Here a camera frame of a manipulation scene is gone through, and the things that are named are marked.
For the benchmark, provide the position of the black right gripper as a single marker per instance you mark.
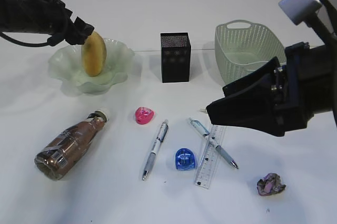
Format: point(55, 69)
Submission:
point(308, 88)

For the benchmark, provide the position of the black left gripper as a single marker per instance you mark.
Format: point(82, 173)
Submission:
point(57, 23)

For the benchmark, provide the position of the yellow sugared bread bun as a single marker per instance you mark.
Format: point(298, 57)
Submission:
point(93, 54)

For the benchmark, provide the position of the pink grey paper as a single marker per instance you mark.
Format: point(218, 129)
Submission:
point(270, 185)

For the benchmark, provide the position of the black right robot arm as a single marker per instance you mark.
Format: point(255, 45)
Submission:
point(277, 98)

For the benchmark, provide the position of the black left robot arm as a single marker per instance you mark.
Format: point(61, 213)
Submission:
point(22, 16)

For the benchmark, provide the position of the green glass wavy plate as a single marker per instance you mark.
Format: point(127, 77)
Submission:
point(66, 65)

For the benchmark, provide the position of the cream white pen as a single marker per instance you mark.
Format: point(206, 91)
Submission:
point(203, 110)

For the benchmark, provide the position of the light blue pen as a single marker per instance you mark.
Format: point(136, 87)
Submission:
point(215, 142)

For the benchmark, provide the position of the green plastic woven basket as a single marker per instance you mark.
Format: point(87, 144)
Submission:
point(241, 47)

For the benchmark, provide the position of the blue pencil sharpener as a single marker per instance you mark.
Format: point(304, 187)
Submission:
point(185, 160)

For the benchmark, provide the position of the white grey-grip pen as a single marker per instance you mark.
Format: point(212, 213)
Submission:
point(160, 136)

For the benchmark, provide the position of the black mesh pen holder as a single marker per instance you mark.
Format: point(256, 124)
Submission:
point(175, 57)

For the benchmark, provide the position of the pink pencil sharpener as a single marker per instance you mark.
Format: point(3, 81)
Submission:
point(144, 115)

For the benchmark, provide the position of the clear plastic ruler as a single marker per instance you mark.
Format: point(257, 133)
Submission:
point(208, 162)

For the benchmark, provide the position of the brown coffee bottle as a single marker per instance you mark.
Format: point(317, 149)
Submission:
point(64, 151)

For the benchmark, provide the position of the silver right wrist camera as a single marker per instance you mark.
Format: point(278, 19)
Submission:
point(298, 10)

